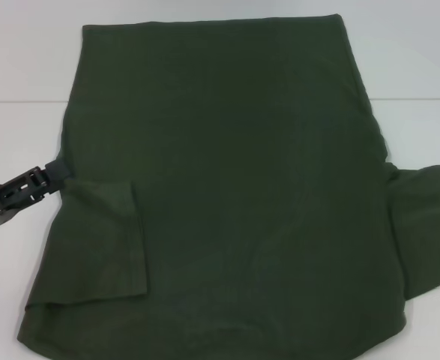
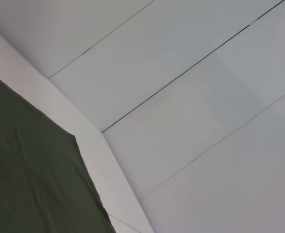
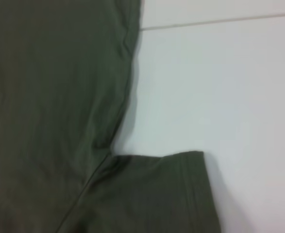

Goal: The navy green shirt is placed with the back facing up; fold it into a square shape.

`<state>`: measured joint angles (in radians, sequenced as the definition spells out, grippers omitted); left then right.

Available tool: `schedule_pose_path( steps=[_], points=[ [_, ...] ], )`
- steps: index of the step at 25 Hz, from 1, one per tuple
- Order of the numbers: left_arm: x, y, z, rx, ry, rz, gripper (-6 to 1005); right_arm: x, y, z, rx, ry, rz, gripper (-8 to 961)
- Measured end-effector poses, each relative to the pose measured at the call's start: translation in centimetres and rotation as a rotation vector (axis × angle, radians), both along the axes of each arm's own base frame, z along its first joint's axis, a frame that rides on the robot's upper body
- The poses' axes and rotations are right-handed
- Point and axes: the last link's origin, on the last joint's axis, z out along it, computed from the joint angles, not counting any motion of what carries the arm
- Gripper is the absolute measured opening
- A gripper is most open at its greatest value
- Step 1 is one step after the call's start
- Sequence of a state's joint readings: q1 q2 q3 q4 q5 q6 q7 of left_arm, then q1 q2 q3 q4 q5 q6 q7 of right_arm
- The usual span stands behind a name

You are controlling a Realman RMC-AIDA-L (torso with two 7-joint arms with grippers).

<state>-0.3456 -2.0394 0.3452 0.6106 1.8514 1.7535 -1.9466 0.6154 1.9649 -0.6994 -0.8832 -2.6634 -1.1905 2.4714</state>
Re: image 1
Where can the dark green shirt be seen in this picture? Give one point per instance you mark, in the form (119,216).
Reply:
(234,168)

